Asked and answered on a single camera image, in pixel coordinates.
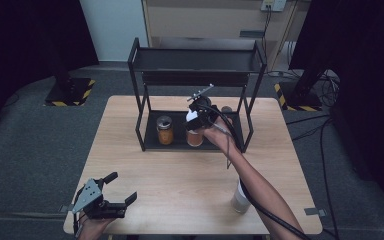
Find thin grey gripper cable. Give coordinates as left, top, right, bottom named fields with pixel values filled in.
left=212, top=122, right=233, bottom=170

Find beige wooden cabinet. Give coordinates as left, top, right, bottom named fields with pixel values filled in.
left=141, top=0, right=302, bottom=72

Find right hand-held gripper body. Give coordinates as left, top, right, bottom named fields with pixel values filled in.
left=186, top=83, right=220, bottom=128

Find black floor cable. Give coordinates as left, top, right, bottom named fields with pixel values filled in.
left=291, top=118, right=340, bottom=240
left=285, top=114, right=332, bottom=126

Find person's left hand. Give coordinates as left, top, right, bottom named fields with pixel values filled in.
left=77, top=216, right=115, bottom=240

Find silver-lid glass spice jar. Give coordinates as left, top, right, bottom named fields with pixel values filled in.
left=155, top=115, right=175, bottom=146

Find black socket cable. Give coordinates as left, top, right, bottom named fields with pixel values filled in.
left=261, top=9, right=272, bottom=56

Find white-lid jar with brown spice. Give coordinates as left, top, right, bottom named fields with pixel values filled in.
left=185, top=109, right=205, bottom=148

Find black curtain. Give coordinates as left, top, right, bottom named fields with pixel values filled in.
left=289, top=0, right=384, bottom=209
left=0, top=0, right=100, bottom=148

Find white wall socket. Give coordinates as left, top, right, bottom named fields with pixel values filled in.
left=260, top=0, right=287, bottom=13

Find white-lid jar with pale contents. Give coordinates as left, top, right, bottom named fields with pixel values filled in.
left=230, top=178, right=253, bottom=215

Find black metal two-tier rack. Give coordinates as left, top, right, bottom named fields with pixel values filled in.
left=127, top=37, right=268, bottom=154

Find tangle of floor cables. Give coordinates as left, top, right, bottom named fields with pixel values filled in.
left=318, top=71, right=342, bottom=108

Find person's right hand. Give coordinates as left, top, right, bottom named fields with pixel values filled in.
left=203, top=116, right=242, bottom=156

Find grey cabinet handle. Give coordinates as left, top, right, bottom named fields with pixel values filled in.
left=239, top=30, right=265, bottom=39

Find stand base with striped tape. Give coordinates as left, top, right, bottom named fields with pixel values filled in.
left=43, top=77, right=97, bottom=107
left=274, top=81, right=323, bottom=112

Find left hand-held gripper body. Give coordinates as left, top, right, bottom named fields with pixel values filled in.
left=72, top=178, right=128, bottom=220

